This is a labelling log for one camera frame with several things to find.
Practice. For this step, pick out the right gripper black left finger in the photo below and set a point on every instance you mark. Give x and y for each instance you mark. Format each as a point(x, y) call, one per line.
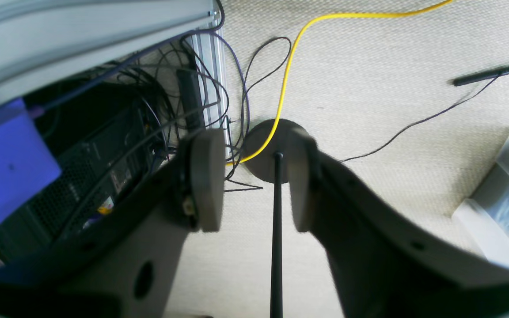
point(123, 266)

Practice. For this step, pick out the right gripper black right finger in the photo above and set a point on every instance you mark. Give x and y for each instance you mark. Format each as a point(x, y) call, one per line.
point(383, 265)

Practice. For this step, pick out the black computer tower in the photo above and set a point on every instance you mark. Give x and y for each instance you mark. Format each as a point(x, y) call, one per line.
point(97, 141)

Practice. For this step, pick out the clear plastic storage bin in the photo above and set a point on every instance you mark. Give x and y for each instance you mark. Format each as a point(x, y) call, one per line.
point(506, 198)

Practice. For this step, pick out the blue box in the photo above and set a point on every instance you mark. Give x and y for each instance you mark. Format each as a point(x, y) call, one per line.
point(26, 164)

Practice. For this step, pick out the black power brick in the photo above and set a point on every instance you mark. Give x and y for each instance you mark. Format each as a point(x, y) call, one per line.
point(191, 99)

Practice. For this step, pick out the black rod on floor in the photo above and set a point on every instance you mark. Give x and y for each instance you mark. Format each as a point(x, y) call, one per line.
point(480, 76)

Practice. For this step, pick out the aluminium frame rail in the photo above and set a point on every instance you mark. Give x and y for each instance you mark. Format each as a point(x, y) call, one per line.
point(208, 56)

